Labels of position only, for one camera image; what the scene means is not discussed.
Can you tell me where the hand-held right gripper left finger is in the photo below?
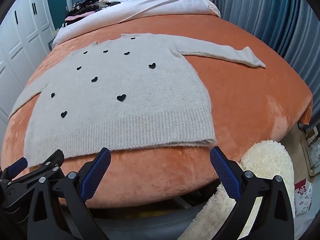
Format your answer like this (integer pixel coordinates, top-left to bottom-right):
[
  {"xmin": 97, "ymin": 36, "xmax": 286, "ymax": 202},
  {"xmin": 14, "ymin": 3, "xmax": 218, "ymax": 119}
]
[{"xmin": 27, "ymin": 147, "xmax": 112, "ymax": 240}]

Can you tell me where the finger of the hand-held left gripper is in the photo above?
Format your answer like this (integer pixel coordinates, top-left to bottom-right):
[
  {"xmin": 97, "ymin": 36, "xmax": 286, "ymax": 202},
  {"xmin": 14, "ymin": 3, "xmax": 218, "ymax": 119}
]
[
  {"xmin": 5, "ymin": 149, "xmax": 65, "ymax": 189},
  {"xmin": 4, "ymin": 157, "xmax": 28, "ymax": 178}
]

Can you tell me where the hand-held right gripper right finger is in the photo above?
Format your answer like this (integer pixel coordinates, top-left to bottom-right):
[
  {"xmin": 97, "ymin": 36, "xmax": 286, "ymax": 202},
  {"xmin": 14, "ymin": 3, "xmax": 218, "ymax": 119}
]
[{"xmin": 210, "ymin": 147, "xmax": 296, "ymax": 240}]

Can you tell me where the beige sweater with black hearts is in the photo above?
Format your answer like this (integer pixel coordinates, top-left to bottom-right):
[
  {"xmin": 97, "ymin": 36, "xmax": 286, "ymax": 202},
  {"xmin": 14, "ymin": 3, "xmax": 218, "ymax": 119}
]
[{"xmin": 9, "ymin": 33, "xmax": 266, "ymax": 167}]

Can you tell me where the pile of dark clothes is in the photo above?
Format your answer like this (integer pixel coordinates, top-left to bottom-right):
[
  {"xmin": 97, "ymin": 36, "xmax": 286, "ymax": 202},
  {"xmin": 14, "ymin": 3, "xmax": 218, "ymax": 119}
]
[{"xmin": 64, "ymin": 0, "xmax": 122, "ymax": 27}]

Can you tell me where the orange plush blanket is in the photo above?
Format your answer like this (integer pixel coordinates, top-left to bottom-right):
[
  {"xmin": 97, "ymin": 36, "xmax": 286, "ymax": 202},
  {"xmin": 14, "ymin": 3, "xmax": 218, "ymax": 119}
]
[{"xmin": 0, "ymin": 14, "xmax": 313, "ymax": 209}]

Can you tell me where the floral bag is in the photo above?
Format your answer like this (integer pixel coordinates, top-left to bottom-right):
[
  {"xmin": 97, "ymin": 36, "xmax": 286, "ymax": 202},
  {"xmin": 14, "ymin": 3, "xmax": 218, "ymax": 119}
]
[{"xmin": 294, "ymin": 179, "xmax": 313, "ymax": 214}]

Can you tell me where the clear plastic box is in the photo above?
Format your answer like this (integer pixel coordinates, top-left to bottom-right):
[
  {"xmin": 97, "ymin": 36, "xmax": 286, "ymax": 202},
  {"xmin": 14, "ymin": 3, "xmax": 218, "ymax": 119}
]
[{"xmin": 299, "ymin": 125, "xmax": 320, "ymax": 178}]

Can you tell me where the white wardrobe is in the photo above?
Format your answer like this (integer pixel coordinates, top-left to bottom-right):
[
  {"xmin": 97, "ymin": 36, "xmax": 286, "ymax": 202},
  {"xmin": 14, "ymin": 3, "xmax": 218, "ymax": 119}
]
[{"xmin": 0, "ymin": 0, "xmax": 59, "ymax": 130}]

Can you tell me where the blue-grey curtain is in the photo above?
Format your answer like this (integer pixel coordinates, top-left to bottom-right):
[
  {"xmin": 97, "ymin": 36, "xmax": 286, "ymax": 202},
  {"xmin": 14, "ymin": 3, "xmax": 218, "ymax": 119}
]
[{"xmin": 212, "ymin": 0, "xmax": 320, "ymax": 105}]

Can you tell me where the white duvet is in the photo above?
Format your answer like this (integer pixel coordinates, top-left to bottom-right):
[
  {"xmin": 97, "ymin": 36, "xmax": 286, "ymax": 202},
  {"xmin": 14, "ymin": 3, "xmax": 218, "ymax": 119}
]
[{"xmin": 52, "ymin": 0, "xmax": 222, "ymax": 49}]

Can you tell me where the grey padded bed frame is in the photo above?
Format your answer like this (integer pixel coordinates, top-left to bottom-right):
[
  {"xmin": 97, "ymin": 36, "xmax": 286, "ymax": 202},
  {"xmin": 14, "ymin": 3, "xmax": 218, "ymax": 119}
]
[{"xmin": 87, "ymin": 205, "xmax": 213, "ymax": 240}]

